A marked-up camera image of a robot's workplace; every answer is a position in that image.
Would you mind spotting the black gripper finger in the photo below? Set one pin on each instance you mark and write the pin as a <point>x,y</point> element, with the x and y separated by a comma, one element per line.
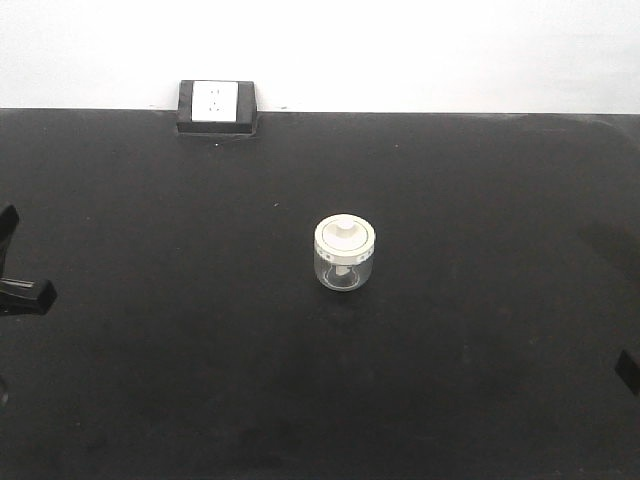
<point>9,220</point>
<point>627,368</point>
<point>19,297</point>

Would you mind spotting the glass jar with white lid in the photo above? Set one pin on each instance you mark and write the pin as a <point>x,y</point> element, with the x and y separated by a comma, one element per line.
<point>344,247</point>

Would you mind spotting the black white power socket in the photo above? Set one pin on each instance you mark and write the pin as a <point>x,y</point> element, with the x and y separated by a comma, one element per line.
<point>216,107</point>

